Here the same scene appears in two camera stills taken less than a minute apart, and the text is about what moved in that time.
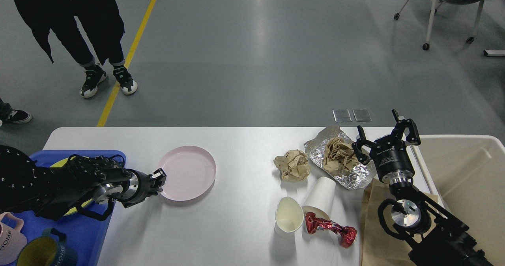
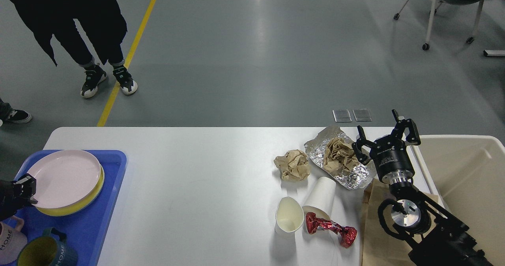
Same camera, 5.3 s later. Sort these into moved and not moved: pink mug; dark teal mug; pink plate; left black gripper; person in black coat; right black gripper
Moved: left black gripper; pink plate
Not moved: pink mug; right black gripper; dark teal mug; person in black coat
